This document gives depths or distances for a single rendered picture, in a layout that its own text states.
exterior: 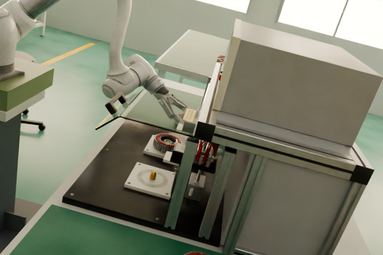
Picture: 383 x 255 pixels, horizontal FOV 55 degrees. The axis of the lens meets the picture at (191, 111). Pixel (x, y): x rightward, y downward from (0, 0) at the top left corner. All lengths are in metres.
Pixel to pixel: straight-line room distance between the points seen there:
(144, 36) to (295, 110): 5.14
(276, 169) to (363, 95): 0.29
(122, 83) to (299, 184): 0.94
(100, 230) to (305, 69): 0.69
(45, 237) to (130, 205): 0.25
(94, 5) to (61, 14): 0.58
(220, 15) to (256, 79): 4.85
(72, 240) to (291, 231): 0.57
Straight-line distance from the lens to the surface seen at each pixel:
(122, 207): 1.12
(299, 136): 1.01
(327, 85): 1.00
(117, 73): 1.65
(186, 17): 5.86
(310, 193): 1.01
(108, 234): 1.06
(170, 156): 1.19
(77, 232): 1.06
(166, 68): 2.74
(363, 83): 1.02
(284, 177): 0.97
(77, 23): 6.37
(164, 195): 1.18
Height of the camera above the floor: 1.46
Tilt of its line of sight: 21 degrees down
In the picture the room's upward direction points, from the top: 15 degrees clockwise
